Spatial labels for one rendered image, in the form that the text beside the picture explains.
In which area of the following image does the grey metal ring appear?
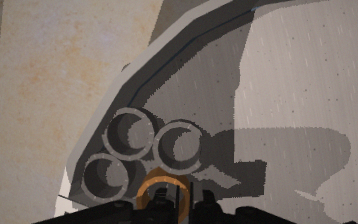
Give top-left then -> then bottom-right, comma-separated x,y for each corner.
152,119 -> 207,175
102,107 -> 159,161
79,148 -> 136,203

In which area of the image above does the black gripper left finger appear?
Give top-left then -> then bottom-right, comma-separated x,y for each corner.
32,183 -> 180,224

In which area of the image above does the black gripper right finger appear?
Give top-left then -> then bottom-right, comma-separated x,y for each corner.
188,182 -> 296,224

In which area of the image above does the bronze bushing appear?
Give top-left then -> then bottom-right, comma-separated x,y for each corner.
136,166 -> 190,224

